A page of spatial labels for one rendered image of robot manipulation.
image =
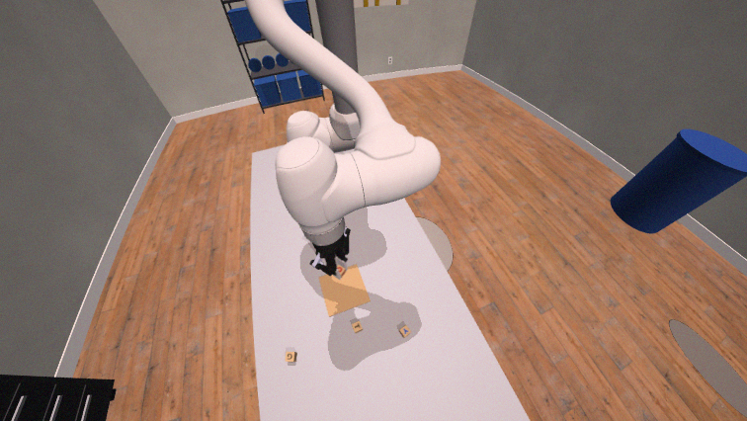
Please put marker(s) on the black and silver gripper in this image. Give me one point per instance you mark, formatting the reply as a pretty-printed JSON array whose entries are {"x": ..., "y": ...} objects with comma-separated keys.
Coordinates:
[{"x": 341, "y": 243}]

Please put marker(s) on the tan flat mat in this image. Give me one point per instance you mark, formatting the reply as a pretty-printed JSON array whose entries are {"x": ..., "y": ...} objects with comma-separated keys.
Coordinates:
[{"x": 344, "y": 294}]

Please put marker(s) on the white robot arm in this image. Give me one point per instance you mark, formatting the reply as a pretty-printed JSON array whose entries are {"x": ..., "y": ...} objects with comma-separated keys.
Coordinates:
[{"x": 318, "y": 187}]

